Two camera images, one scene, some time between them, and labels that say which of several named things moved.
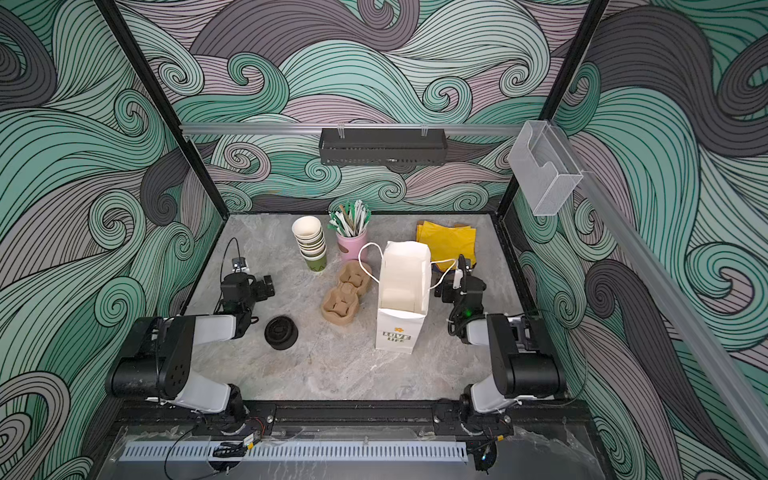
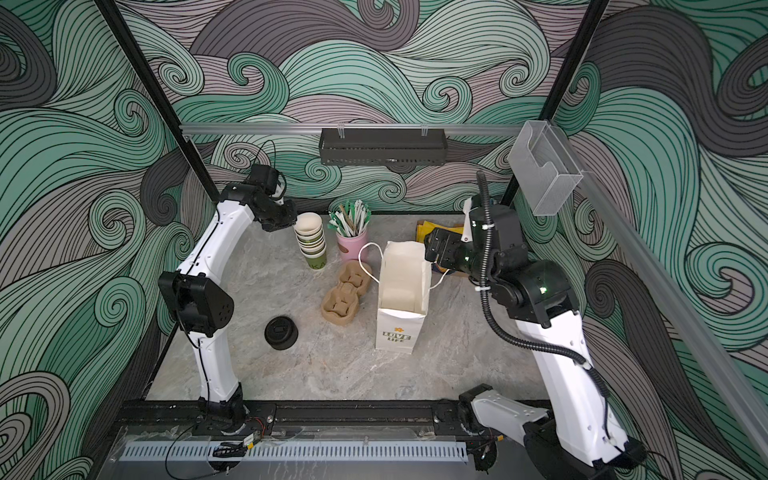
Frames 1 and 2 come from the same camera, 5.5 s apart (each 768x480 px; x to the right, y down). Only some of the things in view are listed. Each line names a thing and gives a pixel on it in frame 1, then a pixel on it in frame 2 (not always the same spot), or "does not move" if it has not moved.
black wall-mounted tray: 383,147 does not move
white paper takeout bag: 404,295 does not move
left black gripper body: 257,293 to 280,216
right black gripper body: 451,296 to 461,253
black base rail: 359,419 does not move
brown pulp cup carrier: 341,304 does not move
